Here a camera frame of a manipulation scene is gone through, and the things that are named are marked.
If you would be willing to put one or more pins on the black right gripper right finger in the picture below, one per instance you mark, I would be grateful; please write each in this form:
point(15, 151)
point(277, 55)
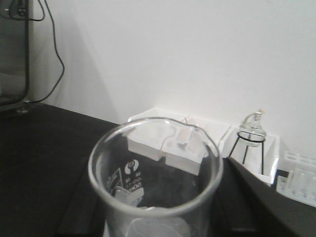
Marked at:
point(244, 206)

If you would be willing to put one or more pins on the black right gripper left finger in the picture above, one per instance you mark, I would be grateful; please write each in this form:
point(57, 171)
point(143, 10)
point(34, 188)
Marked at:
point(82, 212)

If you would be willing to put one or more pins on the clear glass beaker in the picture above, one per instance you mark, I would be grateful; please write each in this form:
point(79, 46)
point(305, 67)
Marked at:
point(147, 198)

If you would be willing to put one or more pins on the white plastic bin right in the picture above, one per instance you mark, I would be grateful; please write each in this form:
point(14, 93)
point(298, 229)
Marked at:
point(253, 161)

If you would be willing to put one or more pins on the white plastic bin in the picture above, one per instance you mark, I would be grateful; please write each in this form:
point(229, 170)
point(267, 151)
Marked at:
point(148, 140)
point(193, 143)
point(253, 161)

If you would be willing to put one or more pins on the white test tube rack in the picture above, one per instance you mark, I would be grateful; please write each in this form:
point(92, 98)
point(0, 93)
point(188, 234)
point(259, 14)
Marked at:
point(300, 184)

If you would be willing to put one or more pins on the glass alcohol lamp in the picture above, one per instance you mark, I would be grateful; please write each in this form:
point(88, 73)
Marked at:
point(251, 131)

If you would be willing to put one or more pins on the white plastic bin middle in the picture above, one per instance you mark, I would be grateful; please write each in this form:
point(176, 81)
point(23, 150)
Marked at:
point(193, 143)

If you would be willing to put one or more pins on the white plastic bin left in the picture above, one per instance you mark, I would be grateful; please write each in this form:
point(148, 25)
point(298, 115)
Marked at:
point(148, 140)

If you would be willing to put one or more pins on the grey glass-door appliance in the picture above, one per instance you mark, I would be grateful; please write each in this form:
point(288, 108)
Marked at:
point(14, 53)

